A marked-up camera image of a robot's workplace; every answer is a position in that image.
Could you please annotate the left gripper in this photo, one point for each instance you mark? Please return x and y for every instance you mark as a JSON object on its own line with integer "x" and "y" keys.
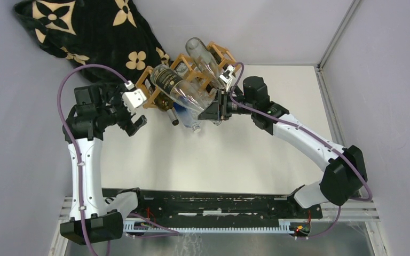
{"x": 117, "y": 98}

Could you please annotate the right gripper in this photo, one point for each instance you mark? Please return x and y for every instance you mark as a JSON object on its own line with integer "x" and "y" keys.
{"x": 217, "y": 110}

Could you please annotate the dark green wine bottle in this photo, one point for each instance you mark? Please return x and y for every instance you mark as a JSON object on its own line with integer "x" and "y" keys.
{"x": 165, "y": 104}

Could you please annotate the clear bottle with black label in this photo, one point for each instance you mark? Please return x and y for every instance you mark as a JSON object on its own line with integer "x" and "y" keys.
{"x": 179, "y": 90}

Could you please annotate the tall clear glass bottle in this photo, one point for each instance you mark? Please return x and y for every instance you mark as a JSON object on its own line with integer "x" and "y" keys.
{"x": 204, "y": 61}

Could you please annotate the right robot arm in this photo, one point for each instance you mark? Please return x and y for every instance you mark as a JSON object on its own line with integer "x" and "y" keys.
{"x": 343, "y": 167}

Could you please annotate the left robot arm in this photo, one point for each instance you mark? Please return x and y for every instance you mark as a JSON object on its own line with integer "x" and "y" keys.
{"x": 91, "y": 219}

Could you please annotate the blue glass bottle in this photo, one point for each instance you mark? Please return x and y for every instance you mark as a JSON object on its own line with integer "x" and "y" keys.
{"x": 187, "y": 119}

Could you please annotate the wooden wine rack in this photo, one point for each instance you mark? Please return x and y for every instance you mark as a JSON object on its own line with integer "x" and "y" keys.
{"x": 188, "y": 70}

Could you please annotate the black floral blanket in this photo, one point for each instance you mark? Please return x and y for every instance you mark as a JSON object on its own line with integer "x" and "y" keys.
{"x": 109, "y": 33}

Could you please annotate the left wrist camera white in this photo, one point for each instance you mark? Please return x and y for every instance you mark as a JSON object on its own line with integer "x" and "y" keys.
{"x": 133, "y": 100}

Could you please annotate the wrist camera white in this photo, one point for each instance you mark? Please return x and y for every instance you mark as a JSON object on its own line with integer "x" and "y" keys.
{"x": 133, "y": 100}
{"x": 226, "y": 77}

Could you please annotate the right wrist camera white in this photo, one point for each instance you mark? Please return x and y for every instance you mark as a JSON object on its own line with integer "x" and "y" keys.
{"x": 226, "y": 77}

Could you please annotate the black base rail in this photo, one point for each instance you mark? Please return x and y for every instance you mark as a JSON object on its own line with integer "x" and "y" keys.
{"x": 185, "y": 209}

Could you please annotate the aluminium frame profile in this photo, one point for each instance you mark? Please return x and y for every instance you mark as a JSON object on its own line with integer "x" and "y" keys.
{"x": 322, "y": 70}

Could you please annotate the white cable duct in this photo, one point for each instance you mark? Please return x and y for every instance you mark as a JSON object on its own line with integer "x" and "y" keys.
{"x": 135, "y": 226}

